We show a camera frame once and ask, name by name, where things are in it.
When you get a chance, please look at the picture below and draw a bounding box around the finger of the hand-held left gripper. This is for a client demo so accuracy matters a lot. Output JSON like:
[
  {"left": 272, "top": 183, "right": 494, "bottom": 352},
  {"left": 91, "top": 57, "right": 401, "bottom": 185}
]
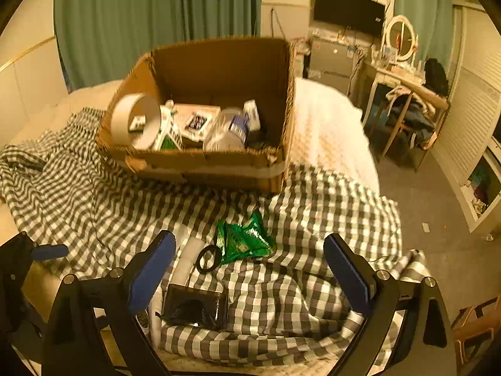
[{"left": 30, "top": 244, "right": 69, "bottom": 262}]

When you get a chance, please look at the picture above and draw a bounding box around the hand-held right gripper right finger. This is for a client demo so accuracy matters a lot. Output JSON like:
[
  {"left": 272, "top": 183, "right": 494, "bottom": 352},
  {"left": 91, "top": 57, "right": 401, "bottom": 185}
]
[{"left": 323, "top": 233, "right": 457, "bottom": 376}]

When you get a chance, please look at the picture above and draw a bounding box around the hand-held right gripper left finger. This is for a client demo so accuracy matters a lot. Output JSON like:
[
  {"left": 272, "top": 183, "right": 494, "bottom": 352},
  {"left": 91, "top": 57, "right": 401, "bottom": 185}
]
[{"left": 41, "top": 230, "right": 177, "bottom": 376}]

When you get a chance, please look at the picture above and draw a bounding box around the white tube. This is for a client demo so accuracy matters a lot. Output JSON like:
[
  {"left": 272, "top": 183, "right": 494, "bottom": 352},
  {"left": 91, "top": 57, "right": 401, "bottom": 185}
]
[{"left": 151, "top": 237, "right": 206, "bottom": 347}]

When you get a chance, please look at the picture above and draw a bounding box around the black ring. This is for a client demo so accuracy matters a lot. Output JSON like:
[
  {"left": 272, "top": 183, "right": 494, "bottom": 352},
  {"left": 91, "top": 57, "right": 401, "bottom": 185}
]
[{"left": 197, "top": 245, "right": 222, "bottom": 273}]

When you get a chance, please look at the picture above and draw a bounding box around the green snack packet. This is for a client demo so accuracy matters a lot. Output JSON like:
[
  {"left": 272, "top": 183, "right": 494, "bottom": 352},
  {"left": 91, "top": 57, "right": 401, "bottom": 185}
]
[{"left": 215, "top": 211, "right": 276, "bottom": 265}]

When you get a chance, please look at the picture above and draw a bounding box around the green and white medicine box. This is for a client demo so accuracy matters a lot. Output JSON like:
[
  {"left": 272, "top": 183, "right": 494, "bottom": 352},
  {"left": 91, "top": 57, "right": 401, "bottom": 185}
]
[{"left": 154, "top": 107, "right": 184, "bottom": 152}]

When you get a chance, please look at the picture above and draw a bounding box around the white tape roll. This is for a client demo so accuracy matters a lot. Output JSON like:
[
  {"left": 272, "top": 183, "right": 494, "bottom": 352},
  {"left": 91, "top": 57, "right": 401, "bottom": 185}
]
[{"left": 111, "top": 93, "right": 163, "bottom": 150}]

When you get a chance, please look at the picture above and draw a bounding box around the clear plastic bottle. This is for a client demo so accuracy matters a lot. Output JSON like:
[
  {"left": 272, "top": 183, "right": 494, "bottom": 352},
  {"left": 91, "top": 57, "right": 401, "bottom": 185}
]
[{"left": 204, "top": 107, "right": 251, "bottom": 152}]

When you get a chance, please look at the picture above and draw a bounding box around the small white plastic packet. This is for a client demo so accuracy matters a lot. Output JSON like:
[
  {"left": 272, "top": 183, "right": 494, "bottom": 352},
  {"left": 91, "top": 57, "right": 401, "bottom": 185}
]
[{"left": 243, "top": 100, "right": 261, "bottom": 131}]

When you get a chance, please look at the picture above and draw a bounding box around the brown cardboard box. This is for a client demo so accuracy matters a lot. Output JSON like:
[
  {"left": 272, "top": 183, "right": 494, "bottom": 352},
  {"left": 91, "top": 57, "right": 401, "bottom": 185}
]
[{"left": 96, "top": 37, "right": 297, "bottom": 194}]

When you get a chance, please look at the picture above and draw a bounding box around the green checked blanket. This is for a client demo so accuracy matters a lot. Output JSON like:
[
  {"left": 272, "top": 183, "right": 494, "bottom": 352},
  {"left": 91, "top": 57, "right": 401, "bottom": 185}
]
[{"left": 0, "top": 107, "right": 427, "bottom": 369}]

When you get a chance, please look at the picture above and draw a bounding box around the wooden stool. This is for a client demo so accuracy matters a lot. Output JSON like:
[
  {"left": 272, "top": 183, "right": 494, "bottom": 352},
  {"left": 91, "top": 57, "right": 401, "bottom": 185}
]
[{"left": 452, "top": 298, "right": 501, "bottom": 361}]

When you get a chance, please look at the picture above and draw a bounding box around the clothes pile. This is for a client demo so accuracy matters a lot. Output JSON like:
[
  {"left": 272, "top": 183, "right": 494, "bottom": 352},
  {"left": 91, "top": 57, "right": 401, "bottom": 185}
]
[{"left": 385, "top": 86, "right": 437, "bottom": 145}]

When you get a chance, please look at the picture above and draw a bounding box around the wooden chair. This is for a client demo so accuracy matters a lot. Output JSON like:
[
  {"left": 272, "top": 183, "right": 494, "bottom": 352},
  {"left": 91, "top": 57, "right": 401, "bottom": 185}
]
[{"left": 380, "top": 86, "right": 451, "bottom": 165}]

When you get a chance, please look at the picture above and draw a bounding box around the white wardrobe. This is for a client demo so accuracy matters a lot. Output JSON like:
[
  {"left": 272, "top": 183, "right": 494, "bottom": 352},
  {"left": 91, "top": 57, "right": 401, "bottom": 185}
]
[{"left": 431, "top": 2, "right": 501, "bottom": 236}]

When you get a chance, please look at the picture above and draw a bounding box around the white vanity table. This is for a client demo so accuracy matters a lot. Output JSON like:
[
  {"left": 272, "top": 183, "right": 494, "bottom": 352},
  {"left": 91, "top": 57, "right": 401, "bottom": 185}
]
[{"left": 362, "top": 60, "right": 427, "bottom": 126}]

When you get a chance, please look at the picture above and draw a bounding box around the grey mini fridge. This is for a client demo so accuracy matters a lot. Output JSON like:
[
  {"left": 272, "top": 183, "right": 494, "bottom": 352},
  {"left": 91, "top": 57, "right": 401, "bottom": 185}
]
[{"left": 307, "top": 33, "right": 363, "bottom": 95}]

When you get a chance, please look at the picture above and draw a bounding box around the black backpack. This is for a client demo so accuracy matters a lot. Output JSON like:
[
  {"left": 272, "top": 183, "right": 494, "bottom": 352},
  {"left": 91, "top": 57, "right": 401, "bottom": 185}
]
[{"left": 424, "top": 58, "right": 449, "bottom": 97}]

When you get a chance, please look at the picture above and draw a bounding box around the green curtain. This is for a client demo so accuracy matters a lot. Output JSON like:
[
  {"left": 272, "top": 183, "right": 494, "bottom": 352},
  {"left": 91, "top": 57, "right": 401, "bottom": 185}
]
[
  {"left": 54, "top": 0, "right": 184, "bottom": 91},
  {"left": 178, "top": 0, "right": 262, "bottom": 42},
  {"left": 395, "top": 0, "right": 455, "bottom": 61}
]

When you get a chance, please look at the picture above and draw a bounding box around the white oval mirror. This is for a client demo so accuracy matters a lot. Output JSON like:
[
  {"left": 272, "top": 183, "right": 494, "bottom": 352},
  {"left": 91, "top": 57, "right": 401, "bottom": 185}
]
[{"left": 381, "top": 15, "right": 419, "bottom": 63}]

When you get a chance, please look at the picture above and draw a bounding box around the black wall television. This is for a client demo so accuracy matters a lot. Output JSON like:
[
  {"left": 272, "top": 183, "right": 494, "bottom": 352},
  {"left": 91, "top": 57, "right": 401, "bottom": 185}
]
[{"left": 313, "top": 0, "right": 386, "bottom": 38}]

